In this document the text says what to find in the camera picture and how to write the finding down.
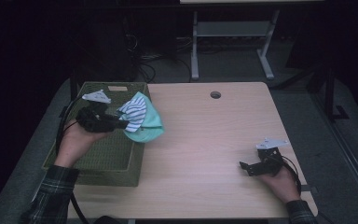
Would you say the mint green baby garment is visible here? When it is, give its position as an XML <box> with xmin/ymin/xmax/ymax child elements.
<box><xmin>117</xmin><ymin>91</ymin><xmax>166</xmax><ymax>144</ymax></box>

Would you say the grey metal floor rail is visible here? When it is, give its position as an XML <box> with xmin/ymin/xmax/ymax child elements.
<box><xmin>310</xmin><ymin>91</ymin><xmax>358</xmax><ymax>216</ymax></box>

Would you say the bundle of black floor cables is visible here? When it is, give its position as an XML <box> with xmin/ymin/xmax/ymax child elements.
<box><xmin>136</xmin><ymin>53</ymin><xmax>194</xmax><ymax>84</ymax></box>

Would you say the person's right hand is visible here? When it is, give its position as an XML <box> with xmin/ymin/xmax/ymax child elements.
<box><xmin>255</xmin><ymin>167</ymin><xmax>302</xmax><ymax>204</ymax></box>

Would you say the dark metal stand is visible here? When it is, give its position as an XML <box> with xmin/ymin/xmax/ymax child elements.
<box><xmin>307</xmin><ymin>62</ymin><xmax>351</xmax><ymax>123</ymax></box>

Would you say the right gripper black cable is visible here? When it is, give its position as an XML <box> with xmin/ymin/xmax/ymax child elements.
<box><xmin>278</xmin><ymin>154</ymin><xmax>303</xmax><ymax>194</ymax></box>

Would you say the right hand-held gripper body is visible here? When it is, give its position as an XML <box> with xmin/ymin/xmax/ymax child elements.
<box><xmin>247</xmin><ymin>137</ymin><xmax>291</xmax><ymax>177</ymax></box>

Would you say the person's left hand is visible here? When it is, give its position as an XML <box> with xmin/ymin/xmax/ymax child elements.
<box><xmin>54</xmin><ymin>119</ymin><xmax>110</xmax><ymax>170</ymax></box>

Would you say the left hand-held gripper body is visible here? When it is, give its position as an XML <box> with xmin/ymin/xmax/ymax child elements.
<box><xmin>75</xmin><ymin>89</ymin><xmax>120</xmax><ymax>133</ymax></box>

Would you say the green woven basket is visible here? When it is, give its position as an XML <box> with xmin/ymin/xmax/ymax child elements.
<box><xmin>41</xmin><ymin>81</ymin><xmax>152</xmax><ymax>188</ymax></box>

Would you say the white metal frame table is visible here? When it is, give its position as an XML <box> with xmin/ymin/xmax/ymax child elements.
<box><xmin>179</xmin><ymin>0</ymin><xmax>324</xmax><ymax>81</ymax></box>

